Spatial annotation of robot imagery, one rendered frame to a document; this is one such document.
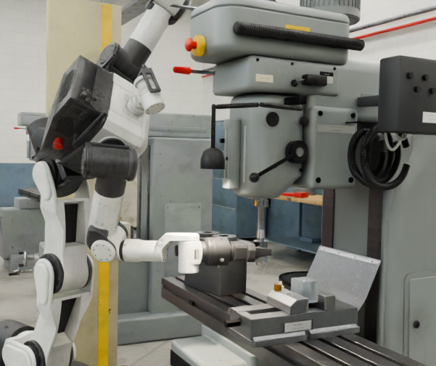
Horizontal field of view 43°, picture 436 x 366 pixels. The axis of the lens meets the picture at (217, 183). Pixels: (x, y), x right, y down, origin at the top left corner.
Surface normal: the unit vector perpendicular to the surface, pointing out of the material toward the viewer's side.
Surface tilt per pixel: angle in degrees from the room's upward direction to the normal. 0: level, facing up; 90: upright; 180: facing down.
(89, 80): 58
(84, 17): 90
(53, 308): 98
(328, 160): 90
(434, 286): 88
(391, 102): 90
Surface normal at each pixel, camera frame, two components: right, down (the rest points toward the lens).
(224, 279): 0.61, 0.05
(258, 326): 0.43, 0.06
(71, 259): 0.76, -0.11
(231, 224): -0.88, 0.00
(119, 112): 0.66, -0.49
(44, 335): -0.64, 0.03
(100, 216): -0.21, 0.44
